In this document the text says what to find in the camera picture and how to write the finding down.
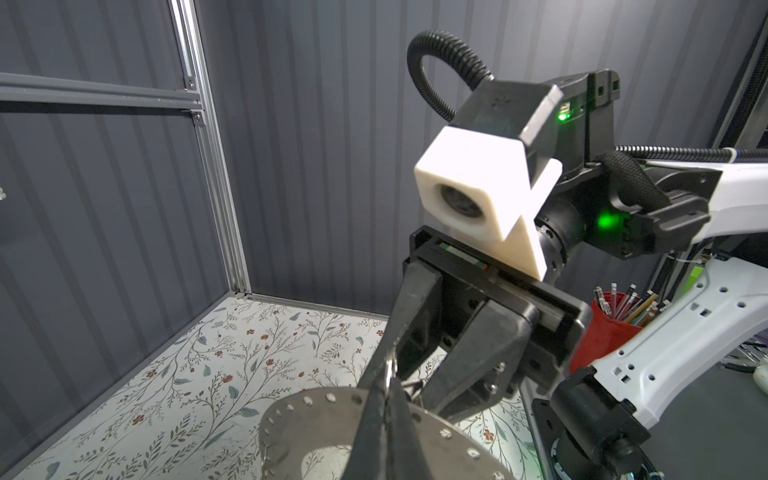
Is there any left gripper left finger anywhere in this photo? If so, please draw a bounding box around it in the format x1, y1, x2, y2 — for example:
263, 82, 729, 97
342, 377, 390, 480

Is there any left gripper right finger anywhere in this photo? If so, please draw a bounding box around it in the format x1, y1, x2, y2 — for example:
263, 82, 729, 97
386, 379, 432, 480

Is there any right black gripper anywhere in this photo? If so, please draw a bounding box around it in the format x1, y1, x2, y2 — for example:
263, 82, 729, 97
358, 226, 593, 423

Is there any metal perforated ring disc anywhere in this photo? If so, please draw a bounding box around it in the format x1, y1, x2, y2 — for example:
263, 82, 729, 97
258, 387, 513, 479

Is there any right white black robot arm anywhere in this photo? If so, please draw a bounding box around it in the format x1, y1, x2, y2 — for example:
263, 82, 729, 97
344, 30, 767, 479

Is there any red bucket with pens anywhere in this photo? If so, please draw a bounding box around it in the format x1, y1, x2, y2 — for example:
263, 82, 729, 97
570, 283, 671, 373

